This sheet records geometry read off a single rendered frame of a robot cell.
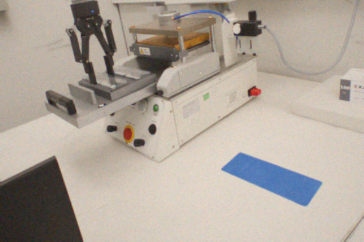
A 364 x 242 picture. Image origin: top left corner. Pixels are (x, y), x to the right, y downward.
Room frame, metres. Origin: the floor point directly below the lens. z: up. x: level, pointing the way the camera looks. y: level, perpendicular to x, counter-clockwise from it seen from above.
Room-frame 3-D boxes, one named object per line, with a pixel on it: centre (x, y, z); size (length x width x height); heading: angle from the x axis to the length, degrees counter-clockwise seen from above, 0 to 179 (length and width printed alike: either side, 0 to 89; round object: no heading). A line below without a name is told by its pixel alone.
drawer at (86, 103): (0.87, 0.21, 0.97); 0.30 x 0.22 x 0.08; 129
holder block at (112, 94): (0.90, 0.17, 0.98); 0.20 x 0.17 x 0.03; 39
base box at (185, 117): (1.05, -0.03, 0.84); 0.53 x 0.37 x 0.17; 129
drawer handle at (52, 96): (0.78, 0.32, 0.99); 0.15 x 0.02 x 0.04; 39
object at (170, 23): (1.07, -0.06, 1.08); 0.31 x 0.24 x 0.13; 39
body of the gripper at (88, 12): (0.87, 0.21, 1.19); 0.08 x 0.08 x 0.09
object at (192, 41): (1.06, -0.03, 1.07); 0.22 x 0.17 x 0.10; 39
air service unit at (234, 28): (0.98, -0.27, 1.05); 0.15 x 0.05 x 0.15; 39
